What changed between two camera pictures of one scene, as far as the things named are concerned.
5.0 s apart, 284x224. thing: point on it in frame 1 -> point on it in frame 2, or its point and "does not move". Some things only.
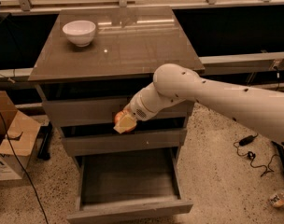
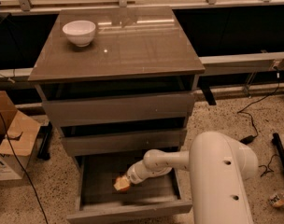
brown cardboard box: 14,134 does not move
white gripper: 136,108 -> 132,175
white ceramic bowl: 79,32 does not move
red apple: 120,115 -> 124,189
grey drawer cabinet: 92,63 does not move
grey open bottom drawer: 128,186 does not move
